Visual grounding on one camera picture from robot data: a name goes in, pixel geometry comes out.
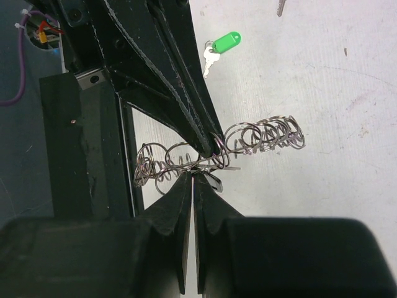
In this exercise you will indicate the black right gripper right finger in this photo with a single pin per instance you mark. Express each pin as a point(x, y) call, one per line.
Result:
point(239, 256)

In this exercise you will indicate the key with green tag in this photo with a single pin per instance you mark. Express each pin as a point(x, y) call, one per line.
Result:
point(214, 49)

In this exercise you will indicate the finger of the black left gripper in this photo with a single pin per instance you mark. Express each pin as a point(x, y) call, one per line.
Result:
point(173, 20)
point(136, 60)

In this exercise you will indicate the black tag with key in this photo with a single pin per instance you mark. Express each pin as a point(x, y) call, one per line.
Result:
point(281, 7)

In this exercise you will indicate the metal key ring disc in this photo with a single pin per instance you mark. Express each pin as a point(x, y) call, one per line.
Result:
point(156, 162)

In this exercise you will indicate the black tag with white label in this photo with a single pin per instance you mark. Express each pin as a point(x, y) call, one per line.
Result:
point(213, 181)

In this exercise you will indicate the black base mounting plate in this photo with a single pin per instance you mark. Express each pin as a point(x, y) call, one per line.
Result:
point(91, 150)

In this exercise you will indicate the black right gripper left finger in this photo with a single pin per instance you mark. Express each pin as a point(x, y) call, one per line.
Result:
point(142, 257)

